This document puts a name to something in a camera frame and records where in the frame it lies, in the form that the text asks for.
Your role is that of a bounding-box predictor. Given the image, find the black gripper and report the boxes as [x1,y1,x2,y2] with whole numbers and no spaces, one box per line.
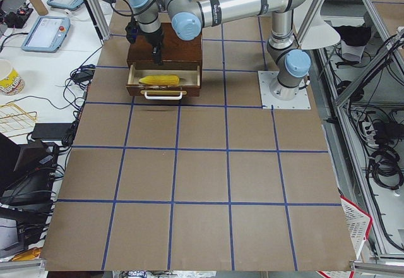
[126,18,163,64]

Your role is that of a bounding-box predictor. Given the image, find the yellow corn cob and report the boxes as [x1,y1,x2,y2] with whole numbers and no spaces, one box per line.
[139,75,180,86]

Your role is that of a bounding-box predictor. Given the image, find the wooden drawer with white handle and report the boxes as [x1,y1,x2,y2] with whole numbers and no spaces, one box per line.
[126,63,201,100]

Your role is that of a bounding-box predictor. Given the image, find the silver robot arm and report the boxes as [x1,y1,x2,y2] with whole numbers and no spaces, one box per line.
[125,0,311,88]

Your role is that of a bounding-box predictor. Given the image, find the dark brown wooden cabinet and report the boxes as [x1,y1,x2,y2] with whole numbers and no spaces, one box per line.
[126,23,203,70]

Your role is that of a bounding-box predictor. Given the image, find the blue teach pendant near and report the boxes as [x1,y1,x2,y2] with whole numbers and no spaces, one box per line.
[21,16,71,53]

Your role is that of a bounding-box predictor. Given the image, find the yellow popcorn paper cup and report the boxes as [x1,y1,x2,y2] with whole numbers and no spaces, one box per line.
[1,59,25,95]

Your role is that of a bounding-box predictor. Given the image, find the white red plastic basket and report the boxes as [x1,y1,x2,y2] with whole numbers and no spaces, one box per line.
[340,196,372,259]

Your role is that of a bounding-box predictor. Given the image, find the aluminium frame post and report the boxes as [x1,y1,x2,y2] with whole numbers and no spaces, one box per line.
[83,0,110,41]

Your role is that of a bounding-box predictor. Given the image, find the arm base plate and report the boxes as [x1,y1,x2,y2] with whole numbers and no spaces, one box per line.
[258,71,311,110]

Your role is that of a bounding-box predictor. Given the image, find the gold wire rack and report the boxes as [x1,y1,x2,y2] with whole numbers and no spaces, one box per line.
[1,103,37,137]

